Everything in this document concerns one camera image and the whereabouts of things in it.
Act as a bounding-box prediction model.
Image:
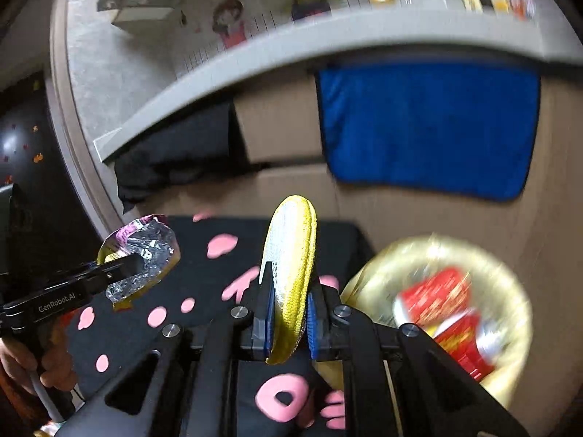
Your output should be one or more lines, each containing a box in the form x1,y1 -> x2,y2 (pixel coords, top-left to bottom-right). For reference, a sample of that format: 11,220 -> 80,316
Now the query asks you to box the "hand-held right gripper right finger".
306,280 -> 529,437

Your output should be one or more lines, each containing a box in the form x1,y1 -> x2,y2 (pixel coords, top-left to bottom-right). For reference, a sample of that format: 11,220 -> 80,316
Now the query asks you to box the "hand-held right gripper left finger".
55,259 -> 276,437

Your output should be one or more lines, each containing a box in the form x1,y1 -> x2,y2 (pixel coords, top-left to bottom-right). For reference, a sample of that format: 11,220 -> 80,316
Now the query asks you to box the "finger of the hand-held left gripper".
64,254 -> 147,299

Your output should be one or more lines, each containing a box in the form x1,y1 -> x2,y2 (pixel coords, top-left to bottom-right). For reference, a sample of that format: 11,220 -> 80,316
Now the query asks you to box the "silver foil wrapper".
97,214 -> 181,312

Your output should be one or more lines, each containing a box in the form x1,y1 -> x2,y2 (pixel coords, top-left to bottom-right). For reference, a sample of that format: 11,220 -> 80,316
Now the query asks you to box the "yellow white scouring pad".
259,195 -> 318,366

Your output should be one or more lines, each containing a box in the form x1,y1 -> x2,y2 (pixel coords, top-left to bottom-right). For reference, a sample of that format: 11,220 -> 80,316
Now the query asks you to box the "red patterned packet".
394,268 -> 474,326

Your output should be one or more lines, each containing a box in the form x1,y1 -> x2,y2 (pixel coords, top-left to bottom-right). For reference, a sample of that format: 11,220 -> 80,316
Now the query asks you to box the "red drink can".
430,310 -> 499,382

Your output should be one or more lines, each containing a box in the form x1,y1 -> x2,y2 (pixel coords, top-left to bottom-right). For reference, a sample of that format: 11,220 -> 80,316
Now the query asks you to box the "yellow-bagged trash bin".
314,234 -> 533,413

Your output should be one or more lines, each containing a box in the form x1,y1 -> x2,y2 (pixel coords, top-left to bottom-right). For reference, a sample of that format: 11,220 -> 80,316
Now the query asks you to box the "person's left hand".
0,323 -> 78,420

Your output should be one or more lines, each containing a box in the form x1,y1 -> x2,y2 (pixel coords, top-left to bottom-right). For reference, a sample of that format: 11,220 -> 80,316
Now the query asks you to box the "black pink printed tablecloth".
59,214 -> 376,437

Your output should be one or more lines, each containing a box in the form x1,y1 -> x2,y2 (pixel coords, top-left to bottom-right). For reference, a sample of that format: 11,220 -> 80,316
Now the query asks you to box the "black cloth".
114,100 -> 249,214

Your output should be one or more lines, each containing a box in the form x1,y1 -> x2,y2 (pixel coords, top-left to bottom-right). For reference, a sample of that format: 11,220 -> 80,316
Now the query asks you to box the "wooden kitchen cabinet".
150,61 -> 575,283

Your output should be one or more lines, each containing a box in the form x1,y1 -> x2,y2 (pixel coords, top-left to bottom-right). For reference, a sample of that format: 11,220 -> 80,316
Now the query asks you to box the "blue towel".
316,64 -> 542,202

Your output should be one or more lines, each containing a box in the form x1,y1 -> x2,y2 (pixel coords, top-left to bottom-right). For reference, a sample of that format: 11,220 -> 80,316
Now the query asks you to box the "grey kitchen countertop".
93,7 -> 572,165

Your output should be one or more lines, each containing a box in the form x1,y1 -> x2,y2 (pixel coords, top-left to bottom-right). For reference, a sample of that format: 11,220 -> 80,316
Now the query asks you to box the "cartoon wall sticker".
175,0 -> 411,76

